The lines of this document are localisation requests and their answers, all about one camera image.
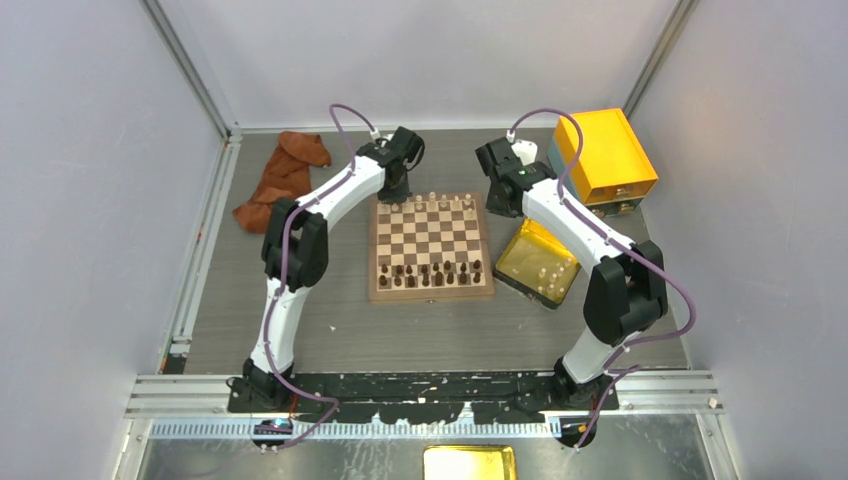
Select light wooden king piece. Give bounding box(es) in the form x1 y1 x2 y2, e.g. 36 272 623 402
427 192 438 212

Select gold metal tin tray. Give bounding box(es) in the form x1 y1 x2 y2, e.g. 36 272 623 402
493 219 581 310

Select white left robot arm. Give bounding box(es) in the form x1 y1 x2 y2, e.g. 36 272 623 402
242 127 425 413

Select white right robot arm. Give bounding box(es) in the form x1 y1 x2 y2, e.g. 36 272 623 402
475 137 668 411

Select wooden chessboard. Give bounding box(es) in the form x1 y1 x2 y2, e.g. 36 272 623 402
367 192 494 303

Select yellow drawer box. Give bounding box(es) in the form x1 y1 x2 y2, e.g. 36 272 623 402
565 108 658 218

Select brown cloth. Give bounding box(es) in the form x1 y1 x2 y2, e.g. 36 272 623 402
232 131 332 234

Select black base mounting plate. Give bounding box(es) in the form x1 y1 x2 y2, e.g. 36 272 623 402
226 370 619 425

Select gold tin lid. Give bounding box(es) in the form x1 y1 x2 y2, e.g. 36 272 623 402
422 445 517 480

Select aluminium front rail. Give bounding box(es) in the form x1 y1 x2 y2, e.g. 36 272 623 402
125 370 724 440

